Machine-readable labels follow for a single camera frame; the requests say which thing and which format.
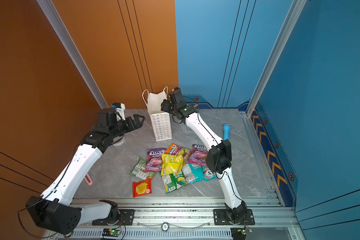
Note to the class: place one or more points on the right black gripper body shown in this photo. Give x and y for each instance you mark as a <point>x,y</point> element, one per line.
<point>173,110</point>

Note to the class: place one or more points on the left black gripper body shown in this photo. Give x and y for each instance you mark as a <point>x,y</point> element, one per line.
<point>122,128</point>

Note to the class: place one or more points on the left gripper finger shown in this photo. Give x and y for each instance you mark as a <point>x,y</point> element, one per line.
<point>137,119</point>
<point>133,125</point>

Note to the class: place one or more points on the white printed paper bag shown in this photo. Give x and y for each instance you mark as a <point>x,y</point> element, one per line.
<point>161,122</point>

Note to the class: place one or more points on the orange Fox's candy bag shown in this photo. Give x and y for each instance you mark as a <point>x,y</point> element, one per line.
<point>177,150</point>

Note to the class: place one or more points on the purple fox's candy bag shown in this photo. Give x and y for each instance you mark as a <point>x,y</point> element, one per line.
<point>154,160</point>
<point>198,155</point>

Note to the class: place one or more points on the teal white snack packet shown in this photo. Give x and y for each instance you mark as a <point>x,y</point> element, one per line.
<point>193,173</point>

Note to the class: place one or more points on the teal Fox's candy bag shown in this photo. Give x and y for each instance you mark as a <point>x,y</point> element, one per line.
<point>208,174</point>

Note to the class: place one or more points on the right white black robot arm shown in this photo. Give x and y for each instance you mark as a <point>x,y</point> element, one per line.
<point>219,157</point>

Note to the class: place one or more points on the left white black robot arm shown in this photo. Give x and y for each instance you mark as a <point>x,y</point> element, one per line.
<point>52,210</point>

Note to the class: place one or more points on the yellow snack bag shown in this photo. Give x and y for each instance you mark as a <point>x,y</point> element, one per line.
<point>171,164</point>

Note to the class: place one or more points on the green snack bag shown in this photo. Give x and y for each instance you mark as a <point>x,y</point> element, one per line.
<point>173,182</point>

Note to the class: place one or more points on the green white snack packet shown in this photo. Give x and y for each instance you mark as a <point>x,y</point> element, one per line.
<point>139,170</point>

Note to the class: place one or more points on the blue toy microphone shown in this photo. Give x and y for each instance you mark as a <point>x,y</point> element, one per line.
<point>226,130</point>

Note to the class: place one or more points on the pink plastic clip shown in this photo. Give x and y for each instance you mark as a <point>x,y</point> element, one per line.
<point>88,180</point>

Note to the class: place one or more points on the red yellow snack packet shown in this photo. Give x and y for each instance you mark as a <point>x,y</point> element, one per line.
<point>142,188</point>

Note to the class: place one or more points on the left green circuit board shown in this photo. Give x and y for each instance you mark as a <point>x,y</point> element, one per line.
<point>112,233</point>

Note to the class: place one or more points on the green circuit board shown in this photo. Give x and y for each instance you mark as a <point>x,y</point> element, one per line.
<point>240,233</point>
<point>112,233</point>

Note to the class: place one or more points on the right green circuit board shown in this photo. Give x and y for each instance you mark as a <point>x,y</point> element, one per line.
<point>240,233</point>

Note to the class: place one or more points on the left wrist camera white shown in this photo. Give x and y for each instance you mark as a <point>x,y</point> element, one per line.
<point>118,111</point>

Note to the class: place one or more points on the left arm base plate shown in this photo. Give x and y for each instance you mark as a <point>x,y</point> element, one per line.
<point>123,217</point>

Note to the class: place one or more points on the aluminium frame rail base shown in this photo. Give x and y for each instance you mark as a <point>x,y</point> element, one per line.
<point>191,218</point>

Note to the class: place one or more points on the right aluminium corner post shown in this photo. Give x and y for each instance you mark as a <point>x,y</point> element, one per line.
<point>282,38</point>

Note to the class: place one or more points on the aluminium corner post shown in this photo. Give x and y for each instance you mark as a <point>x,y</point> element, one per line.
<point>64,36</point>
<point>282,38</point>

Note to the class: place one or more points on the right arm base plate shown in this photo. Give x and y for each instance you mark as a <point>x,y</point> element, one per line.
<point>225,217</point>

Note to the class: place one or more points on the left aluminium corner post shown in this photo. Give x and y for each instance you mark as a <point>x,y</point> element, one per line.
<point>64,36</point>

